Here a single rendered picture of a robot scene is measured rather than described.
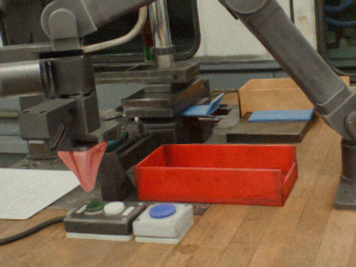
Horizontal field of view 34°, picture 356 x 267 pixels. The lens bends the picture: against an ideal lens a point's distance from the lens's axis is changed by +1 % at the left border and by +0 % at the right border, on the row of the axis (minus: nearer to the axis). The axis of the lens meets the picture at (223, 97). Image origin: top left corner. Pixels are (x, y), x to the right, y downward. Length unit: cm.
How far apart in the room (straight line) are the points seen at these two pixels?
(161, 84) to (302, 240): 48
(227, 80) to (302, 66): 94
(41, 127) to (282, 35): 36
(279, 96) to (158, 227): 62
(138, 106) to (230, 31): 73
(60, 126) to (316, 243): 37
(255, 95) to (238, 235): 60
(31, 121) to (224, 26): 110
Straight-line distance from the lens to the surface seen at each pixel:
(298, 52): 87
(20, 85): 85
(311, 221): 87
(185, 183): 96
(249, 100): 140
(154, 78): 117
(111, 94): 202
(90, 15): 82
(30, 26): 126
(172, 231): 84
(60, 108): 80
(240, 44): 180
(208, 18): 182
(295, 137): 120
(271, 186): 91
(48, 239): 94
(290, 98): 137
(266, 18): 85
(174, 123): 112
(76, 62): 84
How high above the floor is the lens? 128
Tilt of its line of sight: 13 degrees down
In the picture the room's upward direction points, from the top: 6 degrees counter-clockwise
